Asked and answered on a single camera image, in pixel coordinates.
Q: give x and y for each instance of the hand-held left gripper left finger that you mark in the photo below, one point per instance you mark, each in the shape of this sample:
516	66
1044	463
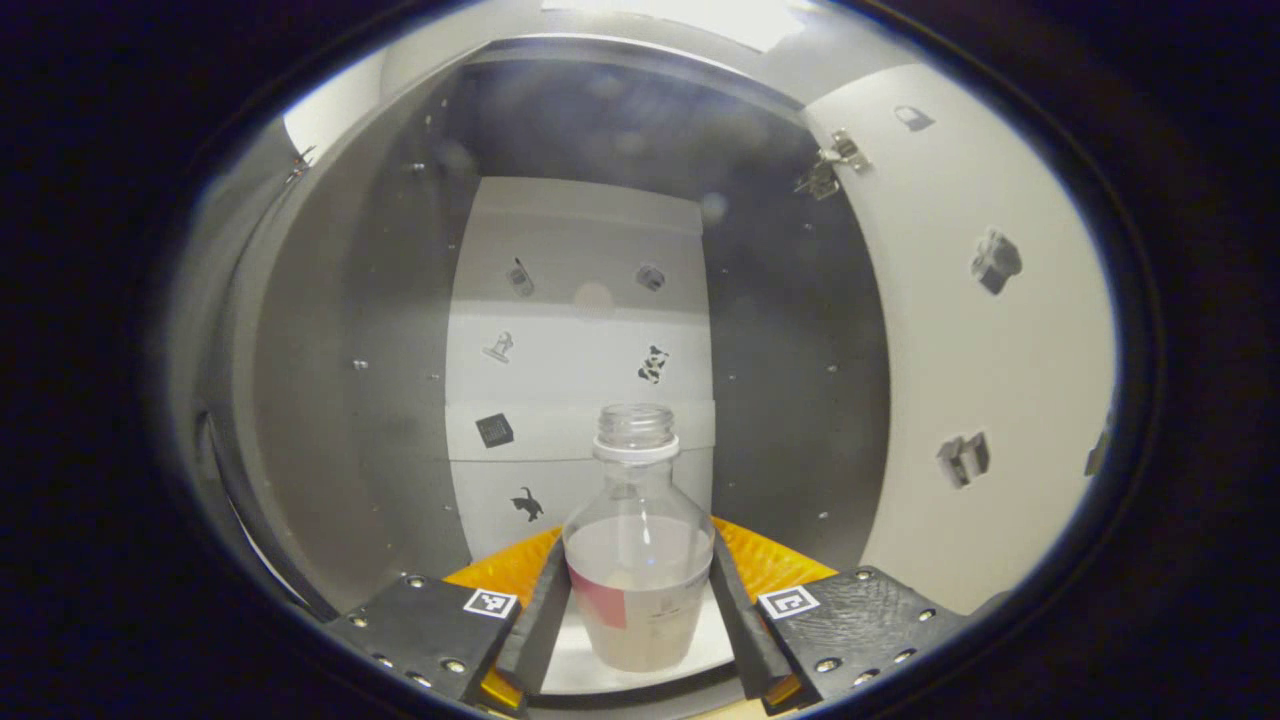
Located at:
540	630

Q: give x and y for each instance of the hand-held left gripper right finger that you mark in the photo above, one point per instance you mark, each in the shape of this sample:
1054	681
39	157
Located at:
740	640

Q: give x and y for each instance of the clear bottle red label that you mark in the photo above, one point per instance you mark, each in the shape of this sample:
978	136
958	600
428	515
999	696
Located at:
640	560

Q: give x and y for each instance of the dark grey cabinet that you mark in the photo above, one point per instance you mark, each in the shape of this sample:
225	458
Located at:
790	380

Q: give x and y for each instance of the metal cabinet hinge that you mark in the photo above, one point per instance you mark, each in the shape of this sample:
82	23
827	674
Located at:
835	160

